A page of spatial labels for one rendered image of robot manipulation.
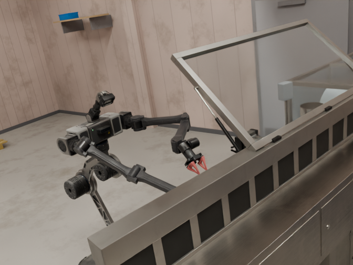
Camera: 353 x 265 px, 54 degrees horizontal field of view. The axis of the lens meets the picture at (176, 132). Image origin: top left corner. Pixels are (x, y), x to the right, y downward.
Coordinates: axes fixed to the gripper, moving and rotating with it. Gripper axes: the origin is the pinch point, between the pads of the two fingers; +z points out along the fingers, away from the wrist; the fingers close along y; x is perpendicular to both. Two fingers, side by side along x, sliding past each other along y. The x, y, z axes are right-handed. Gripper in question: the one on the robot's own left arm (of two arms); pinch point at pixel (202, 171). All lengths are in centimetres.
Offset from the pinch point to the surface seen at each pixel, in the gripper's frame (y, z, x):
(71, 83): -221, -486, -473
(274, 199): 16, 38, 45
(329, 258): -8, 71, 23
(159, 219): 70, 24, 59
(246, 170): 29, 25, 58
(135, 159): -146, -159, -305
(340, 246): -57, 78, -13
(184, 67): 20, -26, 61
